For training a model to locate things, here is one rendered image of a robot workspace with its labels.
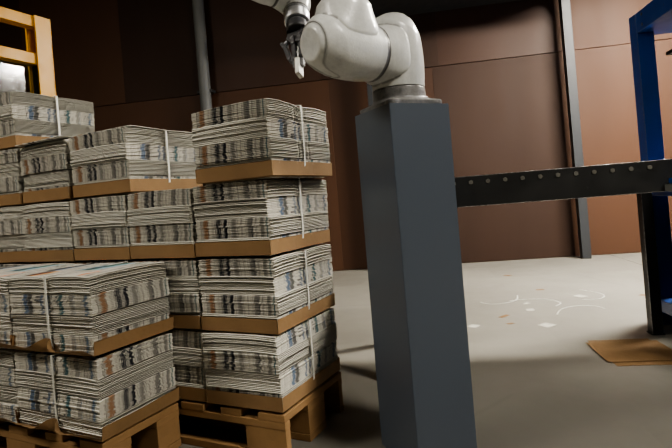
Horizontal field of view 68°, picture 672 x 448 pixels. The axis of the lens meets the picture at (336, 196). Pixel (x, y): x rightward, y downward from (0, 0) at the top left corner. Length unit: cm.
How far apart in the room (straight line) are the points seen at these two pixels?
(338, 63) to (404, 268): 57
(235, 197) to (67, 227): 77
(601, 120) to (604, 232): 108
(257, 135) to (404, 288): 60
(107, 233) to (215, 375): 64
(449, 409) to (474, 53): 428
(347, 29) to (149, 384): 119
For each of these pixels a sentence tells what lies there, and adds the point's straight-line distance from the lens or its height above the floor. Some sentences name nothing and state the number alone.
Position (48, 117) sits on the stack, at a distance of 246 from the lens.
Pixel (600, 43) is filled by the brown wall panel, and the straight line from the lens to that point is 567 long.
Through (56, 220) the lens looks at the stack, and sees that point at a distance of 216.
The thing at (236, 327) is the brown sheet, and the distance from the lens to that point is 161.
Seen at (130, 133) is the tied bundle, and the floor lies 104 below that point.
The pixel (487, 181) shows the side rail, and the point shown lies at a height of 77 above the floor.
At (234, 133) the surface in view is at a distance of 153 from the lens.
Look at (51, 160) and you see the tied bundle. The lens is 217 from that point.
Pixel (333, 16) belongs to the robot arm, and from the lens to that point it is 135.
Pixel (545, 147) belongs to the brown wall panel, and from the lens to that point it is 536.
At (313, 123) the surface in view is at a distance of 171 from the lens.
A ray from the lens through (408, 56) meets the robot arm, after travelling 147.
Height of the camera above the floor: 76
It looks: level
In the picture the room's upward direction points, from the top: 5 degrees counter-clockwise
